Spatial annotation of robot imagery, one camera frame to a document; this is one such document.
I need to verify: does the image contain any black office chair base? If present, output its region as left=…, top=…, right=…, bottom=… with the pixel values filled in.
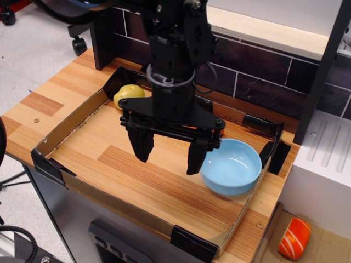
left=33, top=1, right=109, bottom=56

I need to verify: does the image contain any light blue bowl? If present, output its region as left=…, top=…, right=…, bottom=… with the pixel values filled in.
left=200, top=139, right=262, bottom=196

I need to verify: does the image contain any dark grey vertical post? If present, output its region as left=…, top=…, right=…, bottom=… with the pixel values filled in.
left=293, top=0, right=350, bottom=145

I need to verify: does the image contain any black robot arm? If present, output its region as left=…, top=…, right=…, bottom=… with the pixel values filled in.
left=117, top=1, right=225, bottom=175

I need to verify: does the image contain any red cart wheel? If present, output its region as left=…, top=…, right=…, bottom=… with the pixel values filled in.
left=1, top=0, right=31, bottom=26

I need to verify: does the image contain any white toy sink unit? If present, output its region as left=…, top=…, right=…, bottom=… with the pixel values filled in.
left=280, top=111, right=350, bottom=238

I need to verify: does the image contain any yellow toy potato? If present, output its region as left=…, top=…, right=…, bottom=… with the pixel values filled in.
left=113, top=84, right=145, bottom=110

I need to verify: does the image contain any dark brick pattern backsplash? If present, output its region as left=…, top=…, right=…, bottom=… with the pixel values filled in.
left=89, top=5, right=351, bottom=121

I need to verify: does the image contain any black braided cable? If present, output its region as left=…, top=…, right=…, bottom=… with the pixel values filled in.
left=0, top=225, right=38, bottom=263

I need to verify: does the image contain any orange salmon sushi toy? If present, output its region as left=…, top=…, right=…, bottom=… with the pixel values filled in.
left=278, top=218, right=312, bottom=260

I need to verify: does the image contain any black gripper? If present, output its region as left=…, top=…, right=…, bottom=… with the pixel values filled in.
left=118, top=66, right=225, bottom=175

